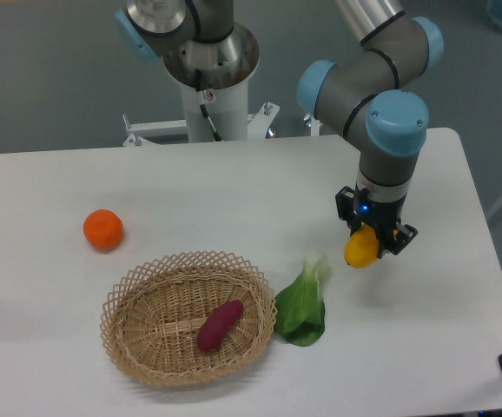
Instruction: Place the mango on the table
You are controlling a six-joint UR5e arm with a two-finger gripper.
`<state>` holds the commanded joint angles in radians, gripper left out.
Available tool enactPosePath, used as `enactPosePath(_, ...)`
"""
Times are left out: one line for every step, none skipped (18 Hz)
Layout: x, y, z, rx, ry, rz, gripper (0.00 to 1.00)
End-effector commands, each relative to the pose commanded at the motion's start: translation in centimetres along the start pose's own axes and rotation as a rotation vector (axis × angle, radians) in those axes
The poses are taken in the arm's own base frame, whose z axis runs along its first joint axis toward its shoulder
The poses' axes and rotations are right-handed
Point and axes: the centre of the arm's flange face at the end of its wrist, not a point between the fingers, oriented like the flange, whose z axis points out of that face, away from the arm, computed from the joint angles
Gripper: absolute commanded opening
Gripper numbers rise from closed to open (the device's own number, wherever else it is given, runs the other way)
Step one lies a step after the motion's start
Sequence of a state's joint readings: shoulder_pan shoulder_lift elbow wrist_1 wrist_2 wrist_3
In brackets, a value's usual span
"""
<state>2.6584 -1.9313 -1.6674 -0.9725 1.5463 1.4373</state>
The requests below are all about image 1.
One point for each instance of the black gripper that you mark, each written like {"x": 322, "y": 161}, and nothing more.
{"x": 355, "y": 208}

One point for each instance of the yellow mango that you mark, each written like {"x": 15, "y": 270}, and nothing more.
{"x": 362, "y": 248}

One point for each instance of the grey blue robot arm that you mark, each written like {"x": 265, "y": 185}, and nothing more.
{"x": 365, "y": 103}

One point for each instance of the green bok choy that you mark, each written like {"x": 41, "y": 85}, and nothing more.
{"x": 300, "y": 318}

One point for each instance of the purple sweet potato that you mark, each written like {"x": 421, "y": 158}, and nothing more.
{"x": 216, "y": 326}

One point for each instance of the woven wicker basket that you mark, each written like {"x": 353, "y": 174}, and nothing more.
{"x": 151, "y": 319}

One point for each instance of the orange tangerine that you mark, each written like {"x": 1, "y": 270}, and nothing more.
{"x": 103, "y": 229}

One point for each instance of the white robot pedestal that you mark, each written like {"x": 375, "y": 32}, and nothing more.
{"x": 213, "y": 82}

